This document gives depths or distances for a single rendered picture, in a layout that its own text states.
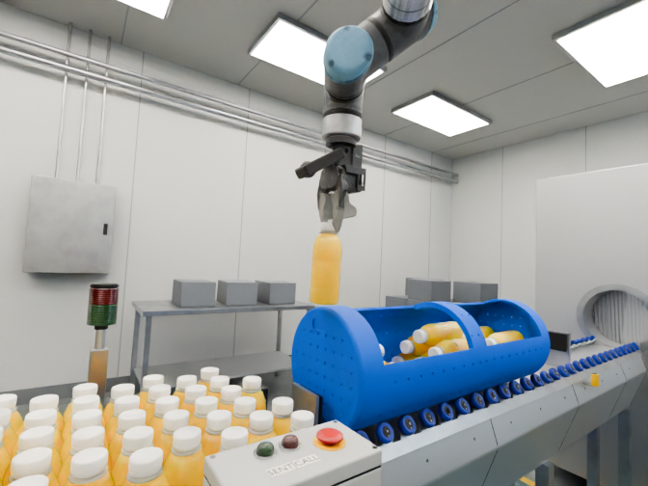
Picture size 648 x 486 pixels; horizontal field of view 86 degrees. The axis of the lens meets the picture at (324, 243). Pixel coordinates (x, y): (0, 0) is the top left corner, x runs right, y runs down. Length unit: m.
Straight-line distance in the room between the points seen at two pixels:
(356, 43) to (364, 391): 0.66
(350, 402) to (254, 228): 3.61
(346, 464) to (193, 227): 3.68
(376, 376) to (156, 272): 3.37
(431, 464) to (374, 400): 0.28
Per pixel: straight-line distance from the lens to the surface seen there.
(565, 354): 1.91
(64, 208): 3.70
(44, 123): 4.07
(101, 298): 1.00
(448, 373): 0.97
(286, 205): 4.49
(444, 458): 1.05
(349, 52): 0.72
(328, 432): 0.53
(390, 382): 0.81
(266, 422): 0.64
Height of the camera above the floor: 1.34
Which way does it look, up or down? 3 degrees up
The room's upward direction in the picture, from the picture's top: 3 degrees clockwise
